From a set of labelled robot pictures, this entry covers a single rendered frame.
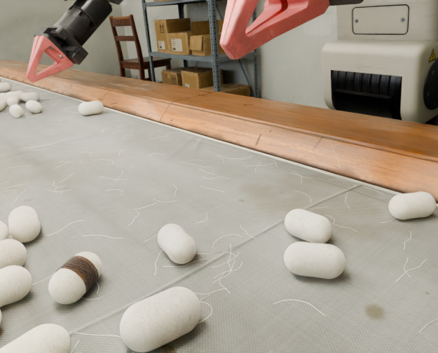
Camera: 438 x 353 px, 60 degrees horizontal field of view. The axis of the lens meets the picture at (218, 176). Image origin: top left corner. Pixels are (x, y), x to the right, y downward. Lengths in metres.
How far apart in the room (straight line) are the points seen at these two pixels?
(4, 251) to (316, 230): 0.19
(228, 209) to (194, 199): 0.03
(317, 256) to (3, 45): 4.99
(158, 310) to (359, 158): 0.23
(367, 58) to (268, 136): 0.46
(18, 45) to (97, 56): 0.91
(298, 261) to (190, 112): 0.33
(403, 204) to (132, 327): 0.19
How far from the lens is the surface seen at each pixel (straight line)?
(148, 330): 0.18
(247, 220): 0.27
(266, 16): 0.29
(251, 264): 0.23
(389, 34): 0.86
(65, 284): 0.22
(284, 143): 0.39
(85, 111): 0.63
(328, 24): 2.75
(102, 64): 5.39
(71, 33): 0.77
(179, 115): 0.52
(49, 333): 0.19
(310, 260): 0.21
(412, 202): 0.28
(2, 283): 0.23
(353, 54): 0.85
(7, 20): 5.13
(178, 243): 0.22
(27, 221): 0.29
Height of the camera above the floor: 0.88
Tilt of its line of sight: 24 degrees down
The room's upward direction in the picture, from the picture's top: 4 degrees counter-clockwise
